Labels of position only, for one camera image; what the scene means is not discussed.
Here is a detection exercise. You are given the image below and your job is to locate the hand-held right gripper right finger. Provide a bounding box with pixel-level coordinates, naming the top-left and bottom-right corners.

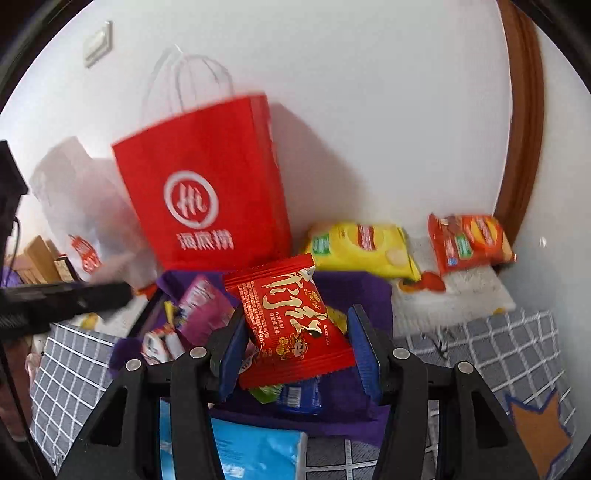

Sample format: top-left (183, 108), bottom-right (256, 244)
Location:
top-left (346, 304), bottom-right (539, 480)

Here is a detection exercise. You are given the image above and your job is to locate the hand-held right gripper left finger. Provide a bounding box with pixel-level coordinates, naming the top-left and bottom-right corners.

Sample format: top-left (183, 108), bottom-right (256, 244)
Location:
top-left (55, 314), bottom-right (251, 480)

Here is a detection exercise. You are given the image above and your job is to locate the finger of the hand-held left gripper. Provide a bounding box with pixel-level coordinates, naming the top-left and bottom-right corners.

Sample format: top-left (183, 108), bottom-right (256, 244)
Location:
top-left (51, 281), bottom-right (132, 321)

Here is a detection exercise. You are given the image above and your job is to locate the yellow snack packet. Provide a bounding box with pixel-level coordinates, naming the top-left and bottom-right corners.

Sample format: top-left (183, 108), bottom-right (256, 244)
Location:
top-left (325, 308), bottom-right (348, 334)

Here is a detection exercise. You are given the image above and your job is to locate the pink snack packet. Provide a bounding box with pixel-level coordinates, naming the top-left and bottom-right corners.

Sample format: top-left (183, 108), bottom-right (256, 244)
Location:
top-left (163, 274), bottom-right (236, 349)

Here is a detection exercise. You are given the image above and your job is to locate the brown cardboard box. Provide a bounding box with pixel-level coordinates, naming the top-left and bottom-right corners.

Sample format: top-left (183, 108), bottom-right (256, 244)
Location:
top-left (51, 256), bottom-right (77, 282)
top-left (23, 235), bottom-right (63, 284)

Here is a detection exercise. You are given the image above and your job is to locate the green snack packet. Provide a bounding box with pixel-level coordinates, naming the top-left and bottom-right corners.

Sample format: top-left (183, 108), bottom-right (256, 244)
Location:
top-left (249, 384), bottom-right (283, 405)

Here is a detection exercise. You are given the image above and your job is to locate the purple towel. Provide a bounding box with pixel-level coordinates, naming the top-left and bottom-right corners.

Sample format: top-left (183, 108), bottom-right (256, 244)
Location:
top-left (111, 270), bottom-right (393, 446)

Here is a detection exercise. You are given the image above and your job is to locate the blue snack packet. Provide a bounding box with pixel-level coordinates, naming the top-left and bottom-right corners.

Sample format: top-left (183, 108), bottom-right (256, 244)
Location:
top-left (276, 376), bottom-right (324, 415)

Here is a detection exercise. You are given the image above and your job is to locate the white red snack packet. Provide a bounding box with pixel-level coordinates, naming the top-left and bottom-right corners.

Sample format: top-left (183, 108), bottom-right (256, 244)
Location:
top-left (140, 323), bottom-right (185, 366)

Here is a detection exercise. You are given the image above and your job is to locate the blue tissue pack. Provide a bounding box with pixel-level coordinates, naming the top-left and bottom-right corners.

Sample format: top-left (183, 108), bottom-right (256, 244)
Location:
top-left (159, 399), bottom-right (308, 480)

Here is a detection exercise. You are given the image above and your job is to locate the yellow chip bag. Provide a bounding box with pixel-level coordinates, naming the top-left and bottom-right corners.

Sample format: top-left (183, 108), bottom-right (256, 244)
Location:
top-left (307, 222), bottom-right (422, 282)

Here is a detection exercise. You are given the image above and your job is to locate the white plastic bag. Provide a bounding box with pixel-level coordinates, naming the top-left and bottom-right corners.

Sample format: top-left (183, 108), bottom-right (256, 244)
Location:
top-left (30, 136), bottom-right (160, 289)

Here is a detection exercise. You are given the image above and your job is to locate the grey checked blanket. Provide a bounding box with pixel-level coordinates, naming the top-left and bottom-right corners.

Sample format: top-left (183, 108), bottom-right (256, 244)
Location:
top-left (30, 309), bottom-right (575, 480)

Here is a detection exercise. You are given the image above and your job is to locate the orange chip bag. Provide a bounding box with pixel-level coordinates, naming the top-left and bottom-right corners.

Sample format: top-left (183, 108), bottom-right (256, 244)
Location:
top-left (427, 212), bottom-right (517, 277)

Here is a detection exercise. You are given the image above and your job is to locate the red paper bag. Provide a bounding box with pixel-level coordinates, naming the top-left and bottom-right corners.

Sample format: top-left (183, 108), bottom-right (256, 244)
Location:
top-left (111, 44), bottom-right (293, 273)

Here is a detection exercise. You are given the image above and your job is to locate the brown wooden door frame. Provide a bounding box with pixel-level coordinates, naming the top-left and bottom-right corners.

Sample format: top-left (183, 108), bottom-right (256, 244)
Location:
top-left (492, 0), bottom-right (546, 236)

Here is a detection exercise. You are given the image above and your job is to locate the white wall switch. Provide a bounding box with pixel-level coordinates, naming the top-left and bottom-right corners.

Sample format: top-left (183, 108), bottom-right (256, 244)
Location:
top-left (83, 21), bottom-right (113, 69)

